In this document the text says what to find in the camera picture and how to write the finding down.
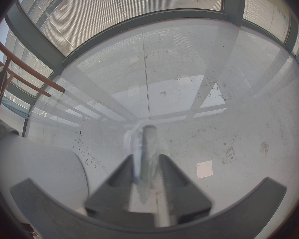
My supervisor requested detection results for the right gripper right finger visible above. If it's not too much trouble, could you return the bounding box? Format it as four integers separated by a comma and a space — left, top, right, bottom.
159, 154, 212, 221

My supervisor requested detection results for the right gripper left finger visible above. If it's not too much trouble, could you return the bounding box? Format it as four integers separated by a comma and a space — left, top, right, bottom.
85, 154, 134, 218

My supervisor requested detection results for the clear plastic wrapper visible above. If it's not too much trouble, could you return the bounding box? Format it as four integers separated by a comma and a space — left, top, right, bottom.
123, 120, 170, 205

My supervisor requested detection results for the black plastic bag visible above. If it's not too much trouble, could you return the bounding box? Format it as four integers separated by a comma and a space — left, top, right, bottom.
0, 117, 20, 154

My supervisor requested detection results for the white trash bin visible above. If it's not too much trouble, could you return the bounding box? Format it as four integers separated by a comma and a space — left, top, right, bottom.
0, 133, 90, 218

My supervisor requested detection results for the cream wooden chair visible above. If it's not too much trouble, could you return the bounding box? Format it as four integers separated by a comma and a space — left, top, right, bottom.
0, 34, 66, 119

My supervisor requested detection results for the window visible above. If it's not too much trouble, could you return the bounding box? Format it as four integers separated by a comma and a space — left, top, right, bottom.
0, 0, 299, 114

